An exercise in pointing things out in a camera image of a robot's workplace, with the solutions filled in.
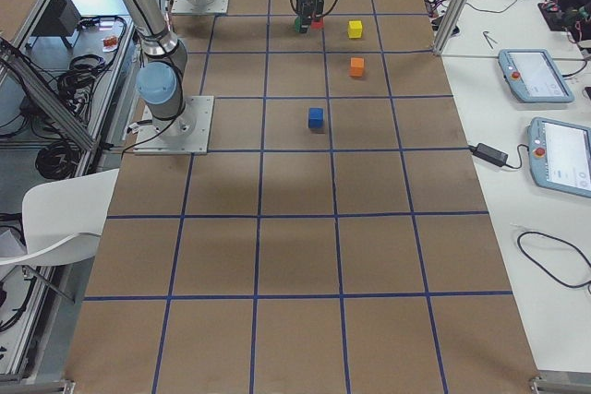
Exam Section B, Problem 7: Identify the red wooden block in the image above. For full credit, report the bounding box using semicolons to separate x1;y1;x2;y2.
310;18;324;30

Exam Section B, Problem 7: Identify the green wooden block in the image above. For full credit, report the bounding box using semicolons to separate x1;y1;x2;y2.
294;17;309;34

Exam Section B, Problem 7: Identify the yellow wooden block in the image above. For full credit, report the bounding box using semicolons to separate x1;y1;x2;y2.
347;20;364;40

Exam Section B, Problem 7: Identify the orange wooden block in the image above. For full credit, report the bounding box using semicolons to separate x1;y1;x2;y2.
349;57;365;78

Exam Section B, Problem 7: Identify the blue wooden block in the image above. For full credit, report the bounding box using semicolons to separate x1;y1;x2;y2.
308;107;324;130

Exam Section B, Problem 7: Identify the black power adapter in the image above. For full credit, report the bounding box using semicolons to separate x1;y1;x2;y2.
469;143;508;167

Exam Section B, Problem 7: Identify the upper teach pendant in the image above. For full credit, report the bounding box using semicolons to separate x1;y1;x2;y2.
498;49;574;103

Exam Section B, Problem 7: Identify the teach pendant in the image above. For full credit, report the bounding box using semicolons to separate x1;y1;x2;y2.
527;117;590;198
498;49;574;103

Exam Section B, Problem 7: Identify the lower teach pendant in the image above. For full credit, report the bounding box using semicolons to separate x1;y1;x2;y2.
527;117;590;198

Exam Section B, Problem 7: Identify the white chair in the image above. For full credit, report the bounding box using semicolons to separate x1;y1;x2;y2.
1;169;119;266

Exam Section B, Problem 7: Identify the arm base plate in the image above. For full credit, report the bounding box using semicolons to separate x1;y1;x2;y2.
172;0;229;16
133;96;214;155

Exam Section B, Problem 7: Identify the black cable on table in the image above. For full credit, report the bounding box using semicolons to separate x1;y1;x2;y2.
515;230;591;293

